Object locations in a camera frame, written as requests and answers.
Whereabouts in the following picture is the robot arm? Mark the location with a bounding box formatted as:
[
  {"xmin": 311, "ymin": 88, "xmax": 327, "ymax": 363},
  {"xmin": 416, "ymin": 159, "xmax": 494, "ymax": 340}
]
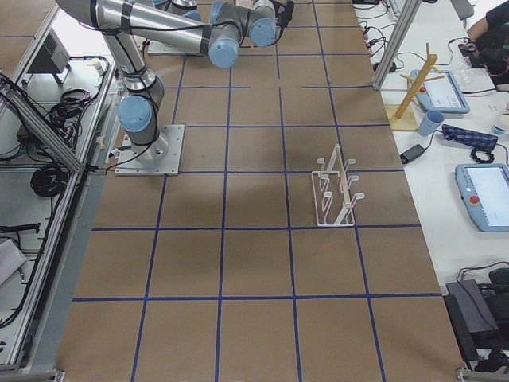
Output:
[{"xmin": 57, "ymin": 1, "xmax": 278, "ymax": 161}]

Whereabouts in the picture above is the blue cup on desk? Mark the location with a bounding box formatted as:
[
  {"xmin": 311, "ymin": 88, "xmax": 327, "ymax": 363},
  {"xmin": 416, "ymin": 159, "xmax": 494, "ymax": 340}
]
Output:
[{"xmin": 418, "ymin": 110, "xmax": 445, "ymax": 137}]

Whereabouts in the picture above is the white paper cup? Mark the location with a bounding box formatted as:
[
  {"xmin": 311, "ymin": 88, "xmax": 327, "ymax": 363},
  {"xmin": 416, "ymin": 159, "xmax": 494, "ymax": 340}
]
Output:
[{"xmin": 491, "ymin": 114, "xmax": 509, "ymax": 135}]

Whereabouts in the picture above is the wooden mug tree stand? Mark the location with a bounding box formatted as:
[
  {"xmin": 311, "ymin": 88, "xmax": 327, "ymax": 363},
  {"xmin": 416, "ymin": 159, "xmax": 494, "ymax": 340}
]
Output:
[{"xmin": 384, "ymin": 43, "xmax": 445, "ymax": 131}]

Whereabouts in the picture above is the black power adapter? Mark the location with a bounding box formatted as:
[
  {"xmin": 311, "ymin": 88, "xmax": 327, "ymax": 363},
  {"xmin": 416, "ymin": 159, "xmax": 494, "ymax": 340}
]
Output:
[{"xmin": 399, "ymin": 144, "xmax": 426, "ymax": 165}]

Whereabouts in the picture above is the blue teach pendant far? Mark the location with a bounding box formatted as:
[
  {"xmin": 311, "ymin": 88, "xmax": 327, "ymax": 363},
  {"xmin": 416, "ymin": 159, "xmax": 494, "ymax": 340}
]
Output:
[{"xmin": 416, "ymin": 70, "xmax": 470, "ymax": 115}]

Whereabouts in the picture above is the blue teach pendant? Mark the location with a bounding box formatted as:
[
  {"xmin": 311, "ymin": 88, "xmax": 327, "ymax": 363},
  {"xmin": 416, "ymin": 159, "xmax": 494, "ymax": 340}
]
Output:
[
  {"xmin": 416, "ymin": 70, "xmax": 470, "ymax": 115},
  {"xmin": 455, "ymin": 163, "xmax": 508, "ymax": 232}
]

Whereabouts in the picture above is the blue plaid cloth pouch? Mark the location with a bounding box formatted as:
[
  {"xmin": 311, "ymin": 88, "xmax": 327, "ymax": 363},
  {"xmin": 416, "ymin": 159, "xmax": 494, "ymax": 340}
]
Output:
[{"xmin": 441, "ymin": 124, "xmax": 498, "ymax": 152}]

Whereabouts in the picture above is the blue teach pendant near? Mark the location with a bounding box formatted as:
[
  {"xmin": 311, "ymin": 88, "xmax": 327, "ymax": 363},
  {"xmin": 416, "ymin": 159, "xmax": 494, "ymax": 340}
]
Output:
[{"xmin": 455, "ymin": 163, "xmax": 508, "ymax": 232}]

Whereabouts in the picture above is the white wire cup rack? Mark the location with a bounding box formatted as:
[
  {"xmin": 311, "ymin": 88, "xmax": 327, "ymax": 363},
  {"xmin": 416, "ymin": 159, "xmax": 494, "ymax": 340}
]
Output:
[{"xmin": 311, "ymin": 144, "xmax": 365, "ymax": 228}]

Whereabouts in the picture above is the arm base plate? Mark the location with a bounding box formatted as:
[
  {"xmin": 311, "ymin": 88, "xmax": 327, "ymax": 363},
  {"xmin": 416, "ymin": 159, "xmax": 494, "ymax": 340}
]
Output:
[{"xmin": 115, "ymin": 125, "xmax": 185, "ymax": 176}]

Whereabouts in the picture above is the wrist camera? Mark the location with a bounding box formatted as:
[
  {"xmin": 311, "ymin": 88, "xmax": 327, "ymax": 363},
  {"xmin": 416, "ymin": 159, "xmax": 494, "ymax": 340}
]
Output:
[{"xmin": 275, "ymin": 1, "xmax": 294, "ymax": 28}]

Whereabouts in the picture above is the black bead bracelet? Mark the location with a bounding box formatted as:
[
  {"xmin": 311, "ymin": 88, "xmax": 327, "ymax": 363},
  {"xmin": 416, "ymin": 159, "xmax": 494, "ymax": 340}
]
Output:
[{"xmin": 471, "ymin": 146, "xmax": 496, "ymax": 163}]

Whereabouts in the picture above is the aluminium frame post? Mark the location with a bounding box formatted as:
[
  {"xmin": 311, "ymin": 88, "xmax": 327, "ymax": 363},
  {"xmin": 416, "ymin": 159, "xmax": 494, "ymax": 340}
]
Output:
[{"xmin": 372, "ymin": 0, "xmax": 422, "ymax": 90}]

